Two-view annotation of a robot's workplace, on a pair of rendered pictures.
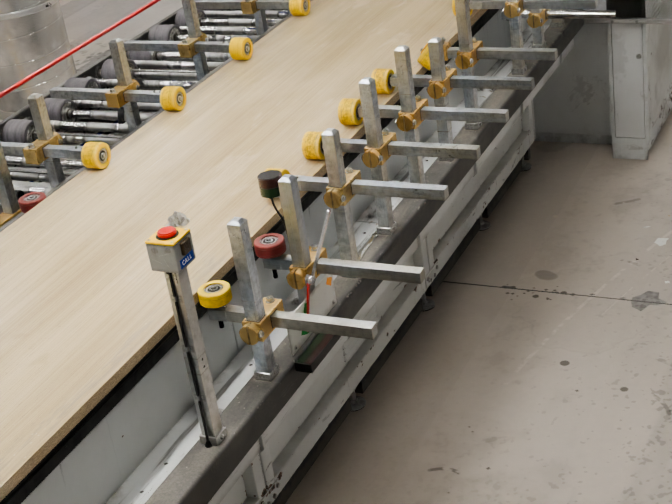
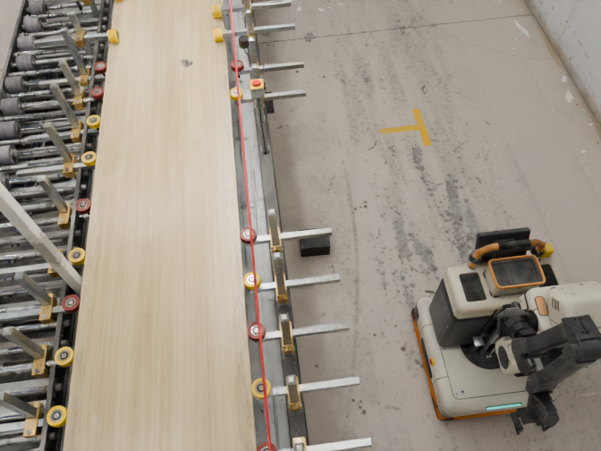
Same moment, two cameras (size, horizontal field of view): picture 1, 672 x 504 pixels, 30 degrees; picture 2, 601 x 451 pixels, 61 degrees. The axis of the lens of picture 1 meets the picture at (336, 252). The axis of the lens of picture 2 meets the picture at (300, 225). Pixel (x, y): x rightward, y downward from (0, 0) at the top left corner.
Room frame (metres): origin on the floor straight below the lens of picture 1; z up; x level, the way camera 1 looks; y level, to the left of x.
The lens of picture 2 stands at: (0.53, 1.32, 3.04)
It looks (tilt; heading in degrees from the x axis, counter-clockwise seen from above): 57 degrees down; 326
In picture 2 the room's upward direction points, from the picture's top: 3 degrees counter-clockwise
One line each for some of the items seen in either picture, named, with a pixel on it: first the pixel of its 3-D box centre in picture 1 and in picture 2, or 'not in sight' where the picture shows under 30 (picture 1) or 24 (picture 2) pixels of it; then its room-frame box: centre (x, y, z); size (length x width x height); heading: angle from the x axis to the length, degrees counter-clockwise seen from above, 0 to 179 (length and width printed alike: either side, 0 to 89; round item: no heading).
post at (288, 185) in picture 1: (301, 262); (255, 70); (2.77, 0.09, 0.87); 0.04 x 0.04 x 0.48; 61
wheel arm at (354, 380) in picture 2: not in sight; (308, 387); (1.02, 0.98, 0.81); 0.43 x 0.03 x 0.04; 61
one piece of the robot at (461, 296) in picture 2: not in sight; (496, 305); (0.83, -0.07, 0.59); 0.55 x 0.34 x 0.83; 60
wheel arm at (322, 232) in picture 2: not in sight; (288, 236); (1.68, 0.62, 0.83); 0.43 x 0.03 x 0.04; 61
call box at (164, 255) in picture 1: (171, 251); (257, 89); (2.32, 0.34, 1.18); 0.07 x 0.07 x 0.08; 61
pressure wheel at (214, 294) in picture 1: (217, 306); (237, 98); (2.65, 0.30, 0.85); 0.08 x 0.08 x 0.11
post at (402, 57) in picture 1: (410, 123); not in sight; (3.43, -0.28, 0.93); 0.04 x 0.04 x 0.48; 61
